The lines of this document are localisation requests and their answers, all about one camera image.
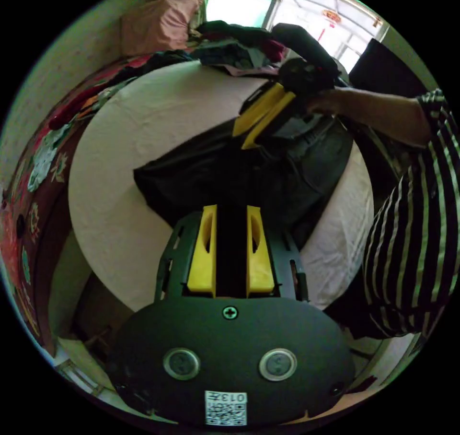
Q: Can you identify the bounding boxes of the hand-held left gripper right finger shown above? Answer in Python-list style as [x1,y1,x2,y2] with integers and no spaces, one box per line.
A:
[245,204,276,296]

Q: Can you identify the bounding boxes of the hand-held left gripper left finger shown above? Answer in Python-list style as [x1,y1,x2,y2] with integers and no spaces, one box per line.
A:
[186,204,219,296]

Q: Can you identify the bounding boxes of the black t-shirt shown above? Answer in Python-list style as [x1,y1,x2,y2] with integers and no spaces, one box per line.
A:
[133,114,356,250]

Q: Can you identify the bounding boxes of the person's right forearm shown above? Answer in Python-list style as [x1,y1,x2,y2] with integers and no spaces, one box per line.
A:
[337,86,433,149]

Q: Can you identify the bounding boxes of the person's right hand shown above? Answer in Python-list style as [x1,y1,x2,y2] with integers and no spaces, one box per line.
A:
[304,87,345,116]

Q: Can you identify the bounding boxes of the pile of clothes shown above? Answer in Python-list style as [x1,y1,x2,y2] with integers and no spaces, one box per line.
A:
[118,20,290,83]

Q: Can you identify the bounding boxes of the window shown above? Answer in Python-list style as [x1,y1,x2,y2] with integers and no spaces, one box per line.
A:
[204,0,391,73]

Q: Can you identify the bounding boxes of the pink pillow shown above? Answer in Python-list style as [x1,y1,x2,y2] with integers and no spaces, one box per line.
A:
[119,0,205,57]

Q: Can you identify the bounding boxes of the person's body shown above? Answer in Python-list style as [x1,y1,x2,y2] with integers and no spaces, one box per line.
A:
[362,89,460,339]

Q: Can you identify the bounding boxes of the bed with red floral quilt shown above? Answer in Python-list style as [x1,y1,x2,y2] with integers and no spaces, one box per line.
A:
[0,53,155,356]

